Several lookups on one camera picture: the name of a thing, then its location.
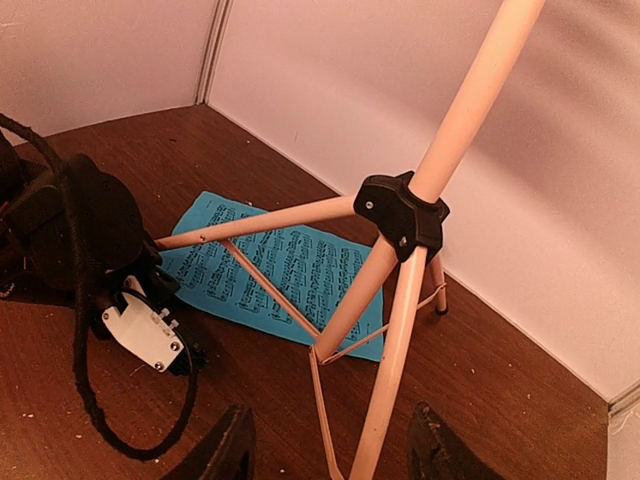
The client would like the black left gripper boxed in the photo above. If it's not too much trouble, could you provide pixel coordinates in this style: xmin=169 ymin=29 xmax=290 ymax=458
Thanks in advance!
xmin=100 ymin=244 xmax=206 ymax=375

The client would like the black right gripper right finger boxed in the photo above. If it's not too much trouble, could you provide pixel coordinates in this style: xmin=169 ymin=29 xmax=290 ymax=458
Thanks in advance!
xmin=407 ymin=402 xmax=503 ymax=480

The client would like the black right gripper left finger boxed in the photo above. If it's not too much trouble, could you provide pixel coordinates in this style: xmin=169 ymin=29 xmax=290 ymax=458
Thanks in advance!
xmin=162 ymin=405 xmax=256 ymax=480

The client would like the blue sheet music paper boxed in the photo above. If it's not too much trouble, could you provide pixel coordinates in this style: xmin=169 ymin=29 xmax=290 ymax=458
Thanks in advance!
xmin=158 ymin=190 xmax=387 ymax=363

